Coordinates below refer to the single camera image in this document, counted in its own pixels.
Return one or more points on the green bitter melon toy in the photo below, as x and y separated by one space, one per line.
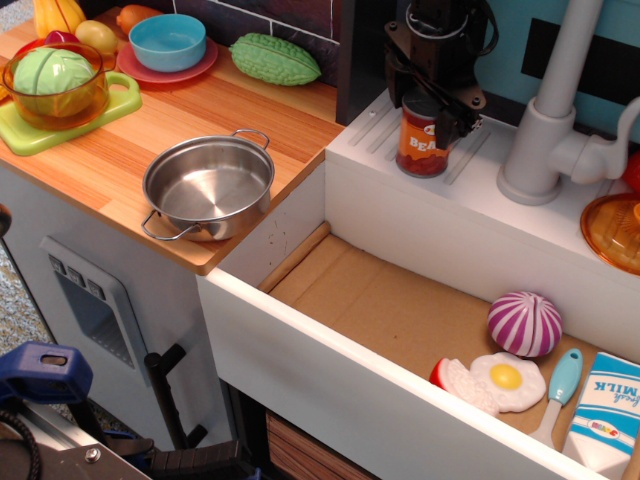
274 60

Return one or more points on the amber transparent lid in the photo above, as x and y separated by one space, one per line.
610 227

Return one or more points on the blue clamp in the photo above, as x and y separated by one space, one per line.
45 373

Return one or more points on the amber transparent pot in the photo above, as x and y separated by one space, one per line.
100 100

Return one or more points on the wooden drawer front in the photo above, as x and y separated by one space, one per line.
300 456

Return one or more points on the white toy sink unit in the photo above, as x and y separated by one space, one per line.
457 229

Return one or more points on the pink plastic plate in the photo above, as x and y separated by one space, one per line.
128 64

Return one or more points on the orange toy vegetable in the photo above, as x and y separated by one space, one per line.
132 14

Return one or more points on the red toy tomato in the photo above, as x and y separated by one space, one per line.
631 175

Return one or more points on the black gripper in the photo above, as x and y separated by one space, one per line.
435 47

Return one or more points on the stainless steel pot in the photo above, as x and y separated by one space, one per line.
209 188

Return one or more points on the black vertical post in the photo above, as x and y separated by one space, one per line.
361 57

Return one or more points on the orange beans can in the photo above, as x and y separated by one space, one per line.
417 153

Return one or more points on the grey dishwasher panel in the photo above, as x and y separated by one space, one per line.
101 322

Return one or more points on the green cabbage toy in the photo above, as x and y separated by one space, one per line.
52 82

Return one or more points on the fried egg toy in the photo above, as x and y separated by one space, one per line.
514 383

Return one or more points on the green cutting board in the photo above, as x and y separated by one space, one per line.
24 140

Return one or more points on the purple striped onion toy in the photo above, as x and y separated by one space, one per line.
525 324

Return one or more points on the yellow potato toy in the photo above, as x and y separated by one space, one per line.
97 35

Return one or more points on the red toy vegetable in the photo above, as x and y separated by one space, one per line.
55 39

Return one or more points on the toy milk carton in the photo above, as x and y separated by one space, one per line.
605 425

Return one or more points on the blue plastic bowl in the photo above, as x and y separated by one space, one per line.
169 43

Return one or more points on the yellow pepper toy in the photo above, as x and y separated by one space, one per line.
56 15

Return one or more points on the cardboard sheet in sink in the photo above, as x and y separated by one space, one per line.
355 340

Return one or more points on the wooden counter cabinet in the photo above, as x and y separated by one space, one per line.
87 194

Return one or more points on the blue handled spatula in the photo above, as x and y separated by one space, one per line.
563 384

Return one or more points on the black cabinet handle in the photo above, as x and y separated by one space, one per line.
158 366

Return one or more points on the red white food slice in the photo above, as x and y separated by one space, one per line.
452 376

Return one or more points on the grey toy faucet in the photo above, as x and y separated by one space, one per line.
546 145

